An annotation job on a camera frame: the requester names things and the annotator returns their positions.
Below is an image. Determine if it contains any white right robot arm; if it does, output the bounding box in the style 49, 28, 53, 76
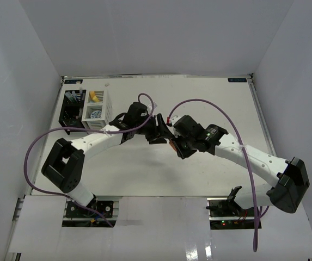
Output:
169, 115, 310, 217

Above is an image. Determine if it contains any blue white tape roll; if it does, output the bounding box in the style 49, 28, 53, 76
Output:
90, 110, 102, 119

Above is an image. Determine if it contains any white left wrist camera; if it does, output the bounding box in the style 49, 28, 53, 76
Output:
147, 103, 157, 115

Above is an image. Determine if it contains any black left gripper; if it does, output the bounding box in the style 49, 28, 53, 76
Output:
134, 114, 173, 145

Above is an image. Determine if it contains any black slotted organizer box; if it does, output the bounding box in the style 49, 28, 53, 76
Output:
58, 90, 86, 128

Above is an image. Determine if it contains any black gel pen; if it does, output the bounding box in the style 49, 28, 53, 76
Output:
65, 92, 74, 102

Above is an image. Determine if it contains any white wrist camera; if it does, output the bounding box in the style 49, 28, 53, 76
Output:
147, 103, 157, 115
166, 115, 181, 137

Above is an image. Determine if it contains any white slotted organizer box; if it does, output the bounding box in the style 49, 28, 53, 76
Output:
82, 90, 112, 130

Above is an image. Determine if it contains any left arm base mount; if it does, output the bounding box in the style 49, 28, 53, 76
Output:
62, 200, 118, 228

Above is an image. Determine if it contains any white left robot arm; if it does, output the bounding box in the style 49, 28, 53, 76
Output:
41, 102, 173, 217

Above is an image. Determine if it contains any yellow highlighter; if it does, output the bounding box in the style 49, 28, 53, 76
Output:
89, 91, 97, 102

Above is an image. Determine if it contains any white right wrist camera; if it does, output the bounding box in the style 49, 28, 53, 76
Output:
166, 115, 181, 137

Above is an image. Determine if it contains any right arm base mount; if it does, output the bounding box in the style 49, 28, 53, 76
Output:
206, 186, 255, 231

